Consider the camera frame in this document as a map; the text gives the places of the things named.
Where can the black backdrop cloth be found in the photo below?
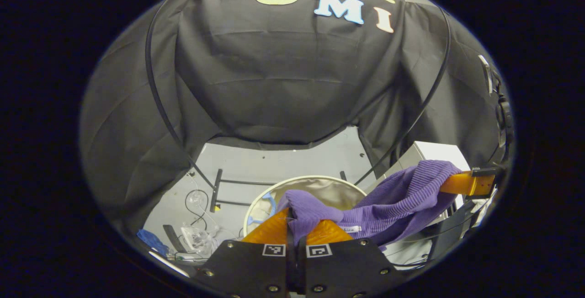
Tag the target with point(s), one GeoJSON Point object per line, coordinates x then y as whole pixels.
{"type": "Point", "coordinates": [283, 83]}

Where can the blue cloth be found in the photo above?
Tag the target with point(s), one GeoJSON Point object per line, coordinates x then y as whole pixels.
{"type": "Point", "coordinates": [153, 241]}

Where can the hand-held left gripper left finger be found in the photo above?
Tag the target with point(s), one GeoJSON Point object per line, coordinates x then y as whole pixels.
{"type": "Point", "coordinates": [247, 270]}

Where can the purple knit jacket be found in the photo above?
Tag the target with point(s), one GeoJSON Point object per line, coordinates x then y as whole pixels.
{"type": "Point", "coordinates": [402, 202]}

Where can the dark hanging object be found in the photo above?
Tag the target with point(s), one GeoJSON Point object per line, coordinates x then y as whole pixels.
{"type": "Point", "coordinates": [502, 115]}

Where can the white box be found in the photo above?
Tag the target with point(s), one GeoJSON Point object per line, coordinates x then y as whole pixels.
{"type": "Point", "coordinates": [434, 151]}

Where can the clear plastic bag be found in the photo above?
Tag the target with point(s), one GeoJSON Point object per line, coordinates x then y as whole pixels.
{"type": "Point", "coordinates": [199, 238]}

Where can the beige round laundry hamper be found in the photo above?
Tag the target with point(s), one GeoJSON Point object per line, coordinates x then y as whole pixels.
{"type": "Point", "coordinates": [329, 193]}

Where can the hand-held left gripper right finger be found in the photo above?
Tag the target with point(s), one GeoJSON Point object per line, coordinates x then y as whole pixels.
{"type": "Point", "coordinates": [347, 268]}

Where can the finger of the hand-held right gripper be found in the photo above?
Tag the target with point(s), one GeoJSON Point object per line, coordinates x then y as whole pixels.
{"type": "Point", "coordinates": [470, 183]}

